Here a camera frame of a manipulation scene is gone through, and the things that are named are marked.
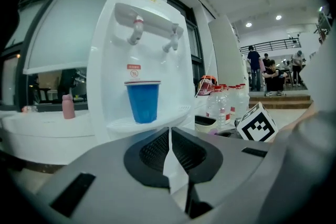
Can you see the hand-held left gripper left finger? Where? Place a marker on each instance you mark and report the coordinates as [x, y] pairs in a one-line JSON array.
[[105, 178]]

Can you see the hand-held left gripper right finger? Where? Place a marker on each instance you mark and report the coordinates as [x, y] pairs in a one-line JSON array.
[[231, 165]]

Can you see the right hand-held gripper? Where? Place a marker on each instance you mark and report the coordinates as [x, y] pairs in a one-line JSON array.
[[258, 126]]

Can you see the white water dispenser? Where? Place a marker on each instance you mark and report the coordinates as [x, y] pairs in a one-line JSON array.
[[110, 60]]

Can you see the person's right forearm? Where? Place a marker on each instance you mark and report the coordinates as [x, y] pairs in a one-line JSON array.
[[296, 118]]

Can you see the wooden step platform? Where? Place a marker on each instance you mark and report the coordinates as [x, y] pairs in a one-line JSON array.
[[281, 102]]

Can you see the pile of clear plastic bottles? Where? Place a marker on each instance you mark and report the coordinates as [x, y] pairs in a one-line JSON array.
[[218, 107]]

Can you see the white waste bin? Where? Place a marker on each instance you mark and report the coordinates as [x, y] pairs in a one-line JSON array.
[[204, 123]]

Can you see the orange and black case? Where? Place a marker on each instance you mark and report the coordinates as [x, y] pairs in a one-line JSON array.
[[209, 79]]

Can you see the pink bottle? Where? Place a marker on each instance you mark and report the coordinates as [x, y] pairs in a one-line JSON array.
[[68, 108]]

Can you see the white low ledge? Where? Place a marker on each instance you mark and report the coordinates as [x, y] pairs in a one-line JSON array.
[[39, 133]]

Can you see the black railing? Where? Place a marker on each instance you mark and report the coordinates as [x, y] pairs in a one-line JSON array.
[[273, 44]]

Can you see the blue plastic cup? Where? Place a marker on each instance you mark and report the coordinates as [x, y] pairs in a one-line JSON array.
[[143, 105]]

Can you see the clear pinkish packet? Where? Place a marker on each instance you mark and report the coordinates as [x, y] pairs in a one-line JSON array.
[[29, 109]]

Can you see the black window frame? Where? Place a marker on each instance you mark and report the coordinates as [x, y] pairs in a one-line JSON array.
[[25, 60]]

